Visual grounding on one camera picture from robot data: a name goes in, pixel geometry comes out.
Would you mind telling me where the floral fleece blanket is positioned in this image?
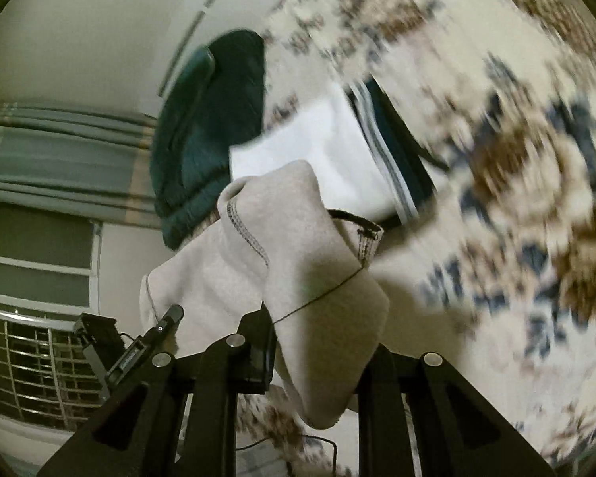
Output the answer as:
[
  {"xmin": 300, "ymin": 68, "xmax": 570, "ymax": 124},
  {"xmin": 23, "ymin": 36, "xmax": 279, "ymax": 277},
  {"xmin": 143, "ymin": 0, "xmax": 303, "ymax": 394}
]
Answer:
[{"xmin": 263, "ymin": 0, "xmax": 596, "ymax": 476}]

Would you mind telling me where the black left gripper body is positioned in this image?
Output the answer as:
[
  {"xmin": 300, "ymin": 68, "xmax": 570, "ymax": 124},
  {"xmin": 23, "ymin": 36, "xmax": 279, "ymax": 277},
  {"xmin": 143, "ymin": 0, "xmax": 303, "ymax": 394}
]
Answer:
[{"xmin": 72, "ymin": 303, "xmax": 186, "ymax": 403}]

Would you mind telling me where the white folded cloth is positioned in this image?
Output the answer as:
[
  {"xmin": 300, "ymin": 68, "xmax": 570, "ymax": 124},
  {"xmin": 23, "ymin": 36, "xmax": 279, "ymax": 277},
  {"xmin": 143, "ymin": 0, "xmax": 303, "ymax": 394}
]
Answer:
[{"xmin": 229, "ymin": 83, "xmax": 404, "ymax": 222}]

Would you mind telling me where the dark green beanie hat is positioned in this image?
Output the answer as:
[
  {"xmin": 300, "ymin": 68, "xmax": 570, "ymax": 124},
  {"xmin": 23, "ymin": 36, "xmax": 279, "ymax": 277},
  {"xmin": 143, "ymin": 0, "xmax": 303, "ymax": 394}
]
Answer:
[{"xmin": 149, "ymin": 29, "xmax": 266, "ymax": 250}]

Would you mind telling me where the beige fleece garment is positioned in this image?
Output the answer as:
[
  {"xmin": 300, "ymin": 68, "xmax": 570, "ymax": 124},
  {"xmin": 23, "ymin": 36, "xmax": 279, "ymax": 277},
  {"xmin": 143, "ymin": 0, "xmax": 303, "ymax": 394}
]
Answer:
[{"xmin": 139, "ymin": 161, "xmax": 390, "ymax": 429}]

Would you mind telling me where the dark green folded garment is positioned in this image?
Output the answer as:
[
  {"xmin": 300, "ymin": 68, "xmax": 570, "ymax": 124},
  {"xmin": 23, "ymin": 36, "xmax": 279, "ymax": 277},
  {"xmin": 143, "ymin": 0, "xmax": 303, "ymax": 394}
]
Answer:
[{"xmin": 346, "ymin": 78, "xmax": 450, "ymax": 227}]

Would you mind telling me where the window with metal grille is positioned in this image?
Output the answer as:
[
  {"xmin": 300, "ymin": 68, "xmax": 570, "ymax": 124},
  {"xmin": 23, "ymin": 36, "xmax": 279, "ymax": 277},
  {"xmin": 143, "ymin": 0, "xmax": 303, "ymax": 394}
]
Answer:
[{"xmin": 0, "ymin": 202, "xmax": 101, "ymax": 432}]

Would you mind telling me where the grey green curtain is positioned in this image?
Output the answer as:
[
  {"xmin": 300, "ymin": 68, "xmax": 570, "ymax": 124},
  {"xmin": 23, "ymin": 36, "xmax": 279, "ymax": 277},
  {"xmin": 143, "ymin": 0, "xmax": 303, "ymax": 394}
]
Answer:
[{"xmin": 0, "ymin": 102, "xmax": 160, "ymax": 228}]

